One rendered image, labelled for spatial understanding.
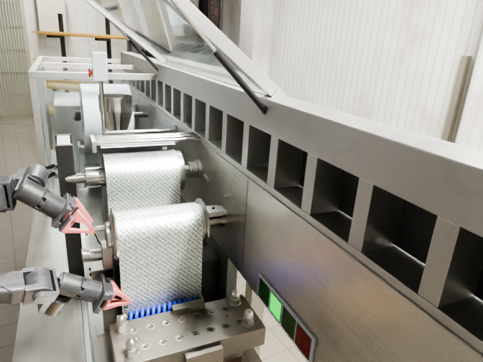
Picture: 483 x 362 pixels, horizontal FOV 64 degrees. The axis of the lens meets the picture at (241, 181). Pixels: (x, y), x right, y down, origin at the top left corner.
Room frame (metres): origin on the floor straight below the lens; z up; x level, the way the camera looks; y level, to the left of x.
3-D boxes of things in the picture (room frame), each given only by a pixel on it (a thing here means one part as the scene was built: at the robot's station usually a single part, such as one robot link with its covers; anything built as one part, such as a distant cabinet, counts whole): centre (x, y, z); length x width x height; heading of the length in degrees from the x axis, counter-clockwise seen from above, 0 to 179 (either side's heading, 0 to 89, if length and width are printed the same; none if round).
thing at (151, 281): (0.95, 0.21, 1.10); 0.23 x 0.01 x 0.18; 115
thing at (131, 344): (0.75, 0.25, 1.05); 0.04 x 0.04 x 0.04
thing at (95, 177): (1.17, 0.47, 1.33); 0.06 x 0.06 x 0.06; 25
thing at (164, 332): (0.86, 0.12, 1.00); 0.40 x 0.16 x 0.06; 115
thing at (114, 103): (1.65, 0.56, 1.50); 0.14 x 0.14 x 0.06
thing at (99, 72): (1.46, 0.55, 1.66); 0.07 x 0.07 x 0.10; 20
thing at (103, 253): (0.97, 0.40, 1.05); 0.06 x 0.05 x 0.31; 115
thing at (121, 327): (0.83, 0.30, 1.05); 0.04 x 0.04 x 0.04
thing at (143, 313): (0.93, 0.20, 1.03); 0.21 x 0.04 x 0.03; 115
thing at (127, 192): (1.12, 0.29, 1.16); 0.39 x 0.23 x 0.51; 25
